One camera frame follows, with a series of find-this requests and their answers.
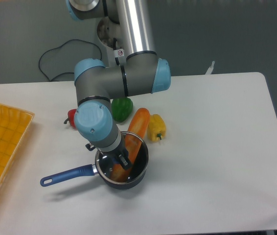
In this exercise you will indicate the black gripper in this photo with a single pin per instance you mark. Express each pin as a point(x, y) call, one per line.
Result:
point(118, 154)

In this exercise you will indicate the glass pot lid blue knob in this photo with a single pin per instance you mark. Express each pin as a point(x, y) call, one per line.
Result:
point(114, 174)

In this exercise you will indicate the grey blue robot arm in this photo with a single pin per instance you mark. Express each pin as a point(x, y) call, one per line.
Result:
point(143, 72)

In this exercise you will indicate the orange toy baguette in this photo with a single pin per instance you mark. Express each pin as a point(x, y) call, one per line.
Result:
point(138, 125)

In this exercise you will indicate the yellow toy bell pepper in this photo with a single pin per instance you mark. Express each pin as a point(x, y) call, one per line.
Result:
point(156, 129)

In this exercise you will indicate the green toy bell pepper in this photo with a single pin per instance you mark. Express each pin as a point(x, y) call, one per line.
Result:
point(121, 108)

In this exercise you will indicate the red toy bell pepper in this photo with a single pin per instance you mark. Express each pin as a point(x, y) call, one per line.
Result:
point(70, 118)

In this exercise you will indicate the dark saucepan blue handle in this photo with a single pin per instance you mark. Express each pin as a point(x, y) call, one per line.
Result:
point(104, 167)

